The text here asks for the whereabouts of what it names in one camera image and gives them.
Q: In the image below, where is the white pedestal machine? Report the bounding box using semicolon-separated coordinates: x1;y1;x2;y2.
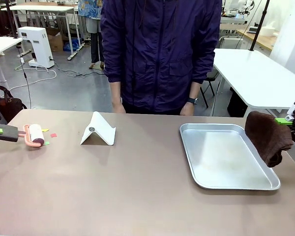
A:
17;26;56;69

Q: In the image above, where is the person's left forearm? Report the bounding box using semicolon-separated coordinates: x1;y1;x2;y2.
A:
188;81;203;100

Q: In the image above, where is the brown towel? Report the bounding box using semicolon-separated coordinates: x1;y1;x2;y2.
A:
244;111;295;169

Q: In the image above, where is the dark brown handbag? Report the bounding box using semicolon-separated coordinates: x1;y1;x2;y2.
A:
0;85;28;117

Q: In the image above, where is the pink handled lint roller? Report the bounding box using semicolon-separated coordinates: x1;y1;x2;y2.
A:
17;123;45;148

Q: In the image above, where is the white table with wheeled legs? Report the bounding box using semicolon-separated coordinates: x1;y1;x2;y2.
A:
8;4;84;61

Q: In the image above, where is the person in patterned blue shirt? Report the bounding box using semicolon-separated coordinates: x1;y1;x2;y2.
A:
78;0;105;70

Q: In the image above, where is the white floor cable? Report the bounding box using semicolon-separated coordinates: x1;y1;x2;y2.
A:
8;66;58;91

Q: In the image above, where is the black floor cable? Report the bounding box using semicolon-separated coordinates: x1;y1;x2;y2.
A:
56;68;106;78

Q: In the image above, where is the person's left hand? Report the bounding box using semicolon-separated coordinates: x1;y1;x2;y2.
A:
179;103;196;117

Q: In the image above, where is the large white angled table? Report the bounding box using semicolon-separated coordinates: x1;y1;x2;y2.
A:
212;48;295;119

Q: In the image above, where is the person's right forearm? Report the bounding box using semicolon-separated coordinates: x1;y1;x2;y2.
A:
110;80;123;105

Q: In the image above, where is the wooden top table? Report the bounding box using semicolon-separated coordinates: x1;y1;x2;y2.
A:
236;29;277;52

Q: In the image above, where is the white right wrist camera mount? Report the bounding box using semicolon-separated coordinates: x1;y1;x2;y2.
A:
286;101;295;122

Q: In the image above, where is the black bin under table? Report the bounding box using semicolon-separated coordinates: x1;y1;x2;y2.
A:
227;87;249;118

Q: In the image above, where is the white table with slanted leg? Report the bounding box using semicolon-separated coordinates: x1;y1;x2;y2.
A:
0;36;24;83

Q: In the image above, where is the blue plastic bag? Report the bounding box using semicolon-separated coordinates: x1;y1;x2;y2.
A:
63;38;80;52

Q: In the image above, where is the white folded roller stand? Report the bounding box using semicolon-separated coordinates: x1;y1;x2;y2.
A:
80;111;117;146

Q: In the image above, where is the thin black hanging cable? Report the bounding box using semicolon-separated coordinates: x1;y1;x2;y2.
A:
15;41;33;110

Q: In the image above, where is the black tripod pole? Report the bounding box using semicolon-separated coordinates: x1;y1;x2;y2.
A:
249;0;271;52

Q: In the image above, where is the person in navy jacket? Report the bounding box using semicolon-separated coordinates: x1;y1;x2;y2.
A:
100;0;223;114

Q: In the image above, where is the cardboard box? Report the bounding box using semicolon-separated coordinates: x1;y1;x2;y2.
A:
46;27;65;53

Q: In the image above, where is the dark stand pole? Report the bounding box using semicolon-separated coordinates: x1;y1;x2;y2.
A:
4;0;18;39

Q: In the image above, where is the black folding chair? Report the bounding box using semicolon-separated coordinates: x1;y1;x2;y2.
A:
201;69;221;109

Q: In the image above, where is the person's right hand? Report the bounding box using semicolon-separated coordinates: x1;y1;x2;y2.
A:
112;102;127;115

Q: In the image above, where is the silver metal tray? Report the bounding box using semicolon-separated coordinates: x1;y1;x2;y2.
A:
179;122;281;191

